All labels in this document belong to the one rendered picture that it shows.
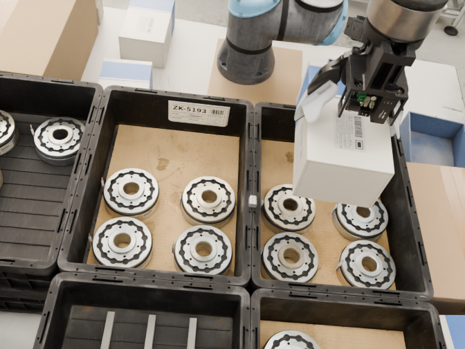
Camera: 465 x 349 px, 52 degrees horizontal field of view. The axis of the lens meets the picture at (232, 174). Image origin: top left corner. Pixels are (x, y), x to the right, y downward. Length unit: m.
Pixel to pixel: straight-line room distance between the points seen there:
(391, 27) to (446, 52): 2.44
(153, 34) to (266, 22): 0.35
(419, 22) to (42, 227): 0.70
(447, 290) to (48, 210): 0.74
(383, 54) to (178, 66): 0.89
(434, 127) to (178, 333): 0.88
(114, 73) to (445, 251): 0.84
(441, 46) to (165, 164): 2.26
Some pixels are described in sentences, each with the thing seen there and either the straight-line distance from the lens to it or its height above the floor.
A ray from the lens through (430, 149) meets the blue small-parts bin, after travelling 1.37.
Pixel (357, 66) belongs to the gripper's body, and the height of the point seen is 1.24.
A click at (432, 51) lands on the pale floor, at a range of 2.96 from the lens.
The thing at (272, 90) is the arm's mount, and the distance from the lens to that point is 1.23.
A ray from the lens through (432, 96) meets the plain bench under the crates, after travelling 1.52.
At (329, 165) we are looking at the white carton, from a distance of 0.65.
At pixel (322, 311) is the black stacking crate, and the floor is 0.89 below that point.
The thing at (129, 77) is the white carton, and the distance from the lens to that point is 1.22.
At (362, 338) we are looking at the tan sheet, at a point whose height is 0.83.
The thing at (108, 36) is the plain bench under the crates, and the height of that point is 0.70.
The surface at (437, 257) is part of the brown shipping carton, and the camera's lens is 0.98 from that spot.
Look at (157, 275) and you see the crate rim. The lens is 0.76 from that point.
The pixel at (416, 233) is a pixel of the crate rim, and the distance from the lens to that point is 0.90.
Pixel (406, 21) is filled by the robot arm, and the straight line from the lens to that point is 0.55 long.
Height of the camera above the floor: 1.63
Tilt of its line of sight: 54 degrees down
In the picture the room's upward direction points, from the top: 12 degrees clockwise
